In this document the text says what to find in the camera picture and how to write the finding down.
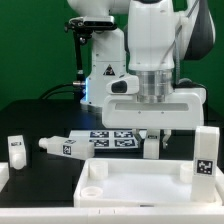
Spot black camera on mount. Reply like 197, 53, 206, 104
64, 16, 117, 34

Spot black cables behind base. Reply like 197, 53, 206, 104
38, 83, 83, 100

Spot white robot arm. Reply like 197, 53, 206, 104
102, 0, 215, 130

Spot white desk top panel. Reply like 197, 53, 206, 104
73, 157, 224, 208

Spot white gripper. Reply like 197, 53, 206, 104
102, 88, 206, 149

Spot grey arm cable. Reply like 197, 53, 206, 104
173, 0, 201, 86

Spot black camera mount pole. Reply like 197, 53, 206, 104
73, 32, 85, 82

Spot white front rail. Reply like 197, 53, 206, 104
0, 207, 224, 224

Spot white left corner block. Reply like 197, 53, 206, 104
0, 162, 9, 192

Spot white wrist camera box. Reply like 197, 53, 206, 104
106, 75, 139, 95

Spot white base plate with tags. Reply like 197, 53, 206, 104
69, 129, 140, 149

